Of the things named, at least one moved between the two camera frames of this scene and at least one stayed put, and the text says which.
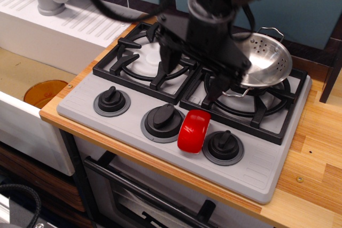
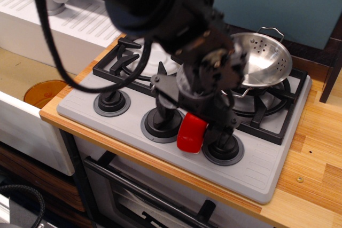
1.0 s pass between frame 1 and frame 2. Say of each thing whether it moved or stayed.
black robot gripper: moved
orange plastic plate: stayed
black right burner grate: stayed
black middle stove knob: stayed
